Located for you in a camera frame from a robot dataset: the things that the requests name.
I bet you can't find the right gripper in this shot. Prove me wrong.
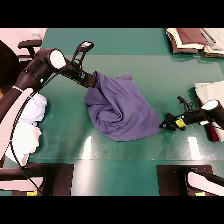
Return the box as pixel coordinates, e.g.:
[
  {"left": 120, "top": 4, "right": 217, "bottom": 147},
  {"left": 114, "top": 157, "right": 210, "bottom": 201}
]
[{"left": 159, "top": 112, "right": 187, "bottom": 132}]

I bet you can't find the light grey garment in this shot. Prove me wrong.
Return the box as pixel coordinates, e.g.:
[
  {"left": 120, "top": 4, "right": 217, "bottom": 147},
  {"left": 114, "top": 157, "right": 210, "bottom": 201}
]
[{"left": 200, "top": 27, "right": 224, "bottom": 59}]

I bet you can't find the pale lilac garment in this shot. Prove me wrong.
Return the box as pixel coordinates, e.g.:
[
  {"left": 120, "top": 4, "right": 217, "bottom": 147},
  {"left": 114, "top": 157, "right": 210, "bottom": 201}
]
[{"left": 19, "top": 92, "right": 49, "bottom": 127}]

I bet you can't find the purple shirt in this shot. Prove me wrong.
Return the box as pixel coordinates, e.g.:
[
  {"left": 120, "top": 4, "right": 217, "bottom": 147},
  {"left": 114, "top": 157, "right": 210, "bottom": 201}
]
[{"left": 82, "top": 70, "right": 164, "bottom": 143}]

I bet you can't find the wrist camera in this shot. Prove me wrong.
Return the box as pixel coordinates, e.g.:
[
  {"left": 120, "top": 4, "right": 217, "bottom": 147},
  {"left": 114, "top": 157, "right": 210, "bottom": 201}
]
[
  {"left": 176, "top": 95, "right": 195, "bottom": 113},
  {"left": 70, "top": 40, "right": 95, "bottom": 69}
]

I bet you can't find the brown garment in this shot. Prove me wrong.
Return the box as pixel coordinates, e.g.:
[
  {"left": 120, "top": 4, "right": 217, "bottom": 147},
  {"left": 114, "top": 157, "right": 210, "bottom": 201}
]
[{"left": 175, "top": 27, "right": 209, "bottom": 47}]

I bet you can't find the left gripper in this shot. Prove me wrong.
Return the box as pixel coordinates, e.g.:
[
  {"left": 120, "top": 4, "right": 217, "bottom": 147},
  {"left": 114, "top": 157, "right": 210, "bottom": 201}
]
[{"left": 70, "top": 67, "right": 99, "bottom": 90}]

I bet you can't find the beige garment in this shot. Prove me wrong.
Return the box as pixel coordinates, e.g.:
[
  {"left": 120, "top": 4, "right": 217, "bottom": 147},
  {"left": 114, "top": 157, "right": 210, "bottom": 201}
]
[{"left": 194, "top": 79, "right": 224, "bottom": 111}]

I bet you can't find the black cable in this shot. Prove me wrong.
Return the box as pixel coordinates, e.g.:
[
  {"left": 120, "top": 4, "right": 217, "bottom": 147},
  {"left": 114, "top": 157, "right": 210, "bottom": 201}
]
[{"left": 8, "top": 60, "right": 72, "bottom": 197}]

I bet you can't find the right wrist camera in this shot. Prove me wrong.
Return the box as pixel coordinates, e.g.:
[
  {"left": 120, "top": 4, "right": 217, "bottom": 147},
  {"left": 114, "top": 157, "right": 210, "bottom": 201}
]
[{"left": 176, "top": 95, "right": 195, "bottom": 113}]

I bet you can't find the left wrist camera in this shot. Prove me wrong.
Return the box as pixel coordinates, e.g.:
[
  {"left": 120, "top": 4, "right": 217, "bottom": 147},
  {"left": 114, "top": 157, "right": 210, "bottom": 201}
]
[{"left": 70, "top": 40, "right": 95, "bottom": 69}]

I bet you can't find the red garment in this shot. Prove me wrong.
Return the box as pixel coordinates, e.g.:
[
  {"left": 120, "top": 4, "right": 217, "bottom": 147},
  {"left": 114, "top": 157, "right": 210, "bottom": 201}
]
[{"left": 205, "top": 121, "right": 222, "bottom": 143}]

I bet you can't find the white garment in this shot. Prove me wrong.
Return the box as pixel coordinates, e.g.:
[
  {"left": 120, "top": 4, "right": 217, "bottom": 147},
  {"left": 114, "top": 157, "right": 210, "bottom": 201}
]
[{"left": 12, "top": 121, "right": 43, "bottom": 167}]

